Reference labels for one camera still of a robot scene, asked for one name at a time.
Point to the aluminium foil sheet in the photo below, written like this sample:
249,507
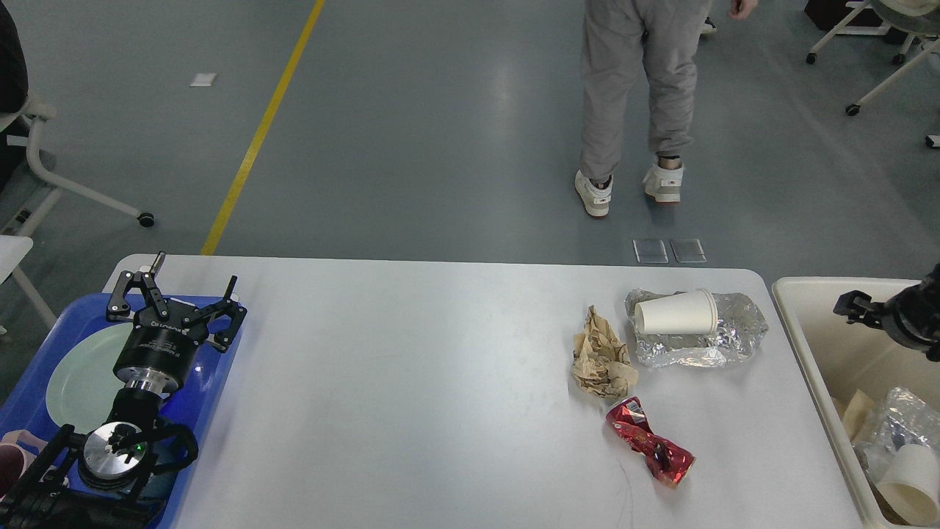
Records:
900,418

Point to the white chair frame left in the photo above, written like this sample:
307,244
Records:
23,119

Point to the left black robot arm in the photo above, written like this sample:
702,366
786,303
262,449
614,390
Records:
108,418

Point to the small crumpled foil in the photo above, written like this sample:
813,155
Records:
740,329

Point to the brown paper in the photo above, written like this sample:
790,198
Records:
601,362

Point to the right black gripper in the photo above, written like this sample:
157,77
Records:
910,318

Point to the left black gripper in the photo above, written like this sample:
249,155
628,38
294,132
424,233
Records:
165,336

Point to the beige plastic bin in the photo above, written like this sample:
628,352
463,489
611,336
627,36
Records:
837,359

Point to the white paper cup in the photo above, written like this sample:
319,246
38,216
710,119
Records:
684,313
910,485

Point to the person in white shoes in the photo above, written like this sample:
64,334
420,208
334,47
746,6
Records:
623,40

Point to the white side table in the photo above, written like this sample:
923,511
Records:
13,251

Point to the lying white paper cup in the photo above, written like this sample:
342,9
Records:
684,313

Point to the large brown paper bag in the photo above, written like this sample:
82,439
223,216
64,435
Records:
854,413

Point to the dark teal home mug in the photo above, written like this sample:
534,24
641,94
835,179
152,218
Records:
169,449

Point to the light green plate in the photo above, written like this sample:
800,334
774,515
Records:
83,386

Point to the pink home mug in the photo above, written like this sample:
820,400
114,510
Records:
15,455

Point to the red snack wrapper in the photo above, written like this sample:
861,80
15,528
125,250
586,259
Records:
667,462

